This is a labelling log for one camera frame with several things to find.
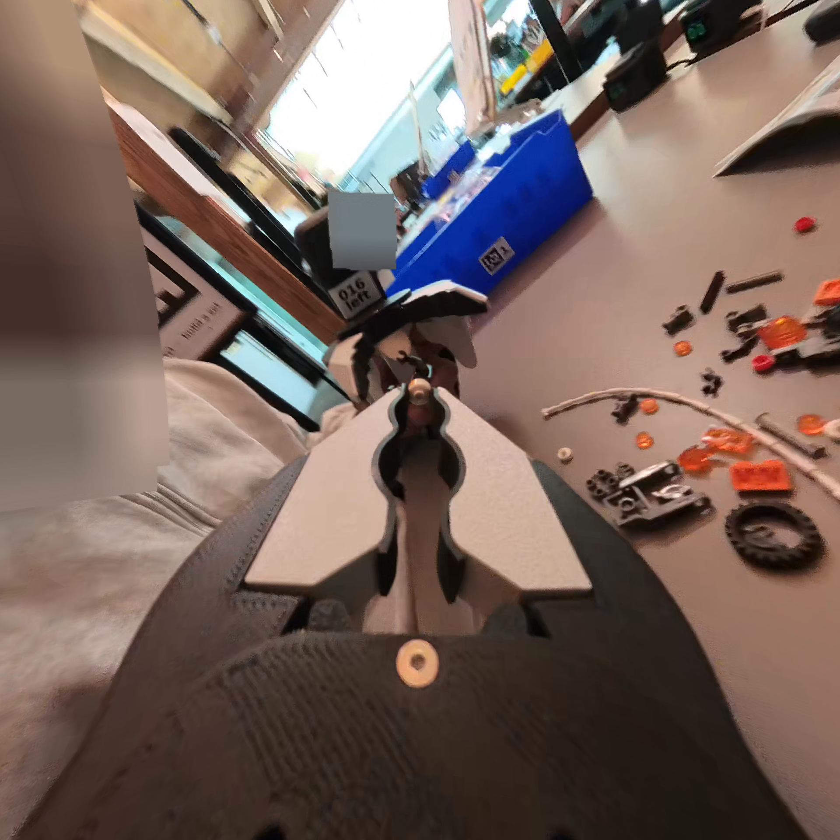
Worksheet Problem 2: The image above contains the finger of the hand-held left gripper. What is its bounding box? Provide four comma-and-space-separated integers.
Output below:
323, 328, 395, 406
419, 307, 488, 370

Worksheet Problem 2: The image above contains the white lego hose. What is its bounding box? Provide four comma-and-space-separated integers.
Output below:
541, 387, 840, 503

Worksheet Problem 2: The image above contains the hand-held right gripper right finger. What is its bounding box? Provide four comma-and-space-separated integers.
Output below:
428, 386, 595, 602

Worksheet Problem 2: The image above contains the dark lego minifigure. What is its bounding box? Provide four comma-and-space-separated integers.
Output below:
407, 377, 434, 435

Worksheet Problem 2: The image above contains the blue plastic bin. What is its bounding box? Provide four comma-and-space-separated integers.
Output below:
387, 108, 595, 299

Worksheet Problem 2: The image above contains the black lego tire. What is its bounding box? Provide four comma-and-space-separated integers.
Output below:
725, 502, 826, 571

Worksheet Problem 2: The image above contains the person's grey hoodie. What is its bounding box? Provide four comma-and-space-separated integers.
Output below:
0, 357, 358, 840

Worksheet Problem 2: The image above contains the person's left hand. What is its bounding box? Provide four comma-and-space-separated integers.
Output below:
379, 333, 462, 396

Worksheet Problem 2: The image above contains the pile of lego pieces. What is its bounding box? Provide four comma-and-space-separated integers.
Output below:
558, 213, 840, 500

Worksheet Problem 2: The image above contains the framed marker sign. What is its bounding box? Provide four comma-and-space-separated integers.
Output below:
134, 203, 257, 362

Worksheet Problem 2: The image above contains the grey lego bracket assembly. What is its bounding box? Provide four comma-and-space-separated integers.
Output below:
586, 459, 713, 530

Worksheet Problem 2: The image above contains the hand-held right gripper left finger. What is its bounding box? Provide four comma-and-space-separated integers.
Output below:
243, 386, 403, 598

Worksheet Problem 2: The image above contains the clear plastic bag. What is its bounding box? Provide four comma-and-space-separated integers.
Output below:
420, 151, 519, 217

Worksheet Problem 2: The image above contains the black battery charger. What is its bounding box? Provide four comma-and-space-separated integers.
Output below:
679, 0, 765, 53
604, 46, 670, 112

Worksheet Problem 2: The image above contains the wooden post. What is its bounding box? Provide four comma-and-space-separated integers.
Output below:
108, 105, 345, 342

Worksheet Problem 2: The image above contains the folded instruction booklet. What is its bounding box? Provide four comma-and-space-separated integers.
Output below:
714, 62, 840, 178

